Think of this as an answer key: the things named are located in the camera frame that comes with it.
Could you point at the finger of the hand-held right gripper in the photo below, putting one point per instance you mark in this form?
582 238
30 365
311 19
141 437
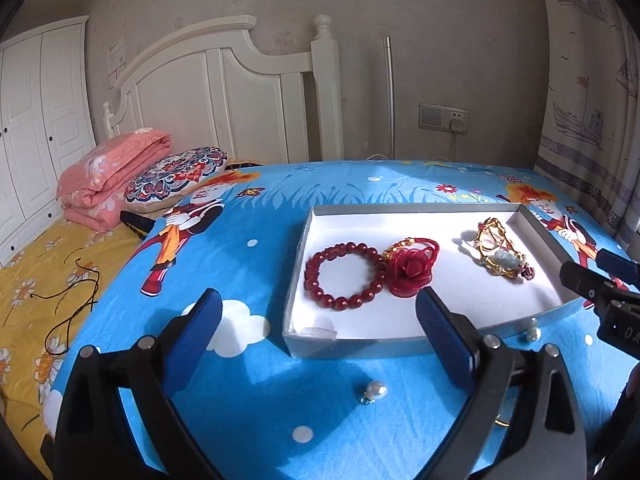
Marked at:
620 262
585 280

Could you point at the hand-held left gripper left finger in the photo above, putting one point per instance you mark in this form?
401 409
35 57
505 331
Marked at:
192 340

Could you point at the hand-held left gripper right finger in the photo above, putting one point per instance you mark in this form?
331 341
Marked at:
445 340

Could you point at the red fabric rose ornament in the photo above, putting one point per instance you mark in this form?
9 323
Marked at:
407 267

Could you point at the pale jade pendant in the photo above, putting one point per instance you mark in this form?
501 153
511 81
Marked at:
506 259

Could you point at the thin gold bangle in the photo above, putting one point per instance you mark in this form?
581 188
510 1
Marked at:
500 271

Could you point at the grey shallow cardboard box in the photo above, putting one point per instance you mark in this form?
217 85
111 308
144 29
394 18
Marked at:
350 320

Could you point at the blue cartoon printed tablecloth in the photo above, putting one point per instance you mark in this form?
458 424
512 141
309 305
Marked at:
250 385

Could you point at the black flat object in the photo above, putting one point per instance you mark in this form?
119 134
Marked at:
136 222

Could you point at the ship printed curtain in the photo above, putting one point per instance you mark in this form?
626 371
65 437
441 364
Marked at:
585 110

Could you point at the yellow floral bedsheet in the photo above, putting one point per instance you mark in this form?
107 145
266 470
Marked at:
30 320

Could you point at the patterned round pillow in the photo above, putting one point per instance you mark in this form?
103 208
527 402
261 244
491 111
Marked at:
175 175

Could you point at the pink folded floral quilt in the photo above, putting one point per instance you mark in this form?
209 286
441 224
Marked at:
110 175

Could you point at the silver metal pole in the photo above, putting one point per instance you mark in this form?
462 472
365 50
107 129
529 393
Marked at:
389 100

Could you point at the white wooden headboard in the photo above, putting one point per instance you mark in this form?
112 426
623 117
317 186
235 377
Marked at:
200 80

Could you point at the white wardrobe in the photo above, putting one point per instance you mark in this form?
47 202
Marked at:
35 125

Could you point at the wall socket with white plug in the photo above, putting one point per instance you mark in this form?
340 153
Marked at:
456 120

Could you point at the grey wall switch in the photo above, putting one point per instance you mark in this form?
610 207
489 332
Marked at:
431 116

